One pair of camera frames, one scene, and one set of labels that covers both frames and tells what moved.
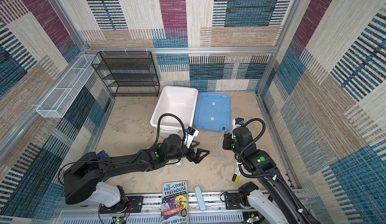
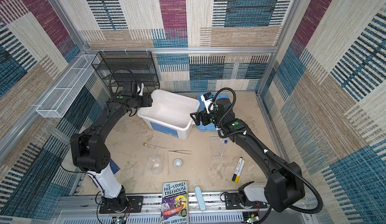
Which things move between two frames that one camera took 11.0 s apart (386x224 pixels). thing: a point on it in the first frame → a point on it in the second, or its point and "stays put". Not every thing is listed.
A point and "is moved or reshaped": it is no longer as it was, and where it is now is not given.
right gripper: (227, 138) → (198, 117)
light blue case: (200, 198) stays put
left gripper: (196, 159) → (147, 101)
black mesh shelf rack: (128, 74) stays put
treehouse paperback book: (174, 203) stays put
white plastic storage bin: (180, 100) is moved or reshaped
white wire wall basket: (54, 105) stays put
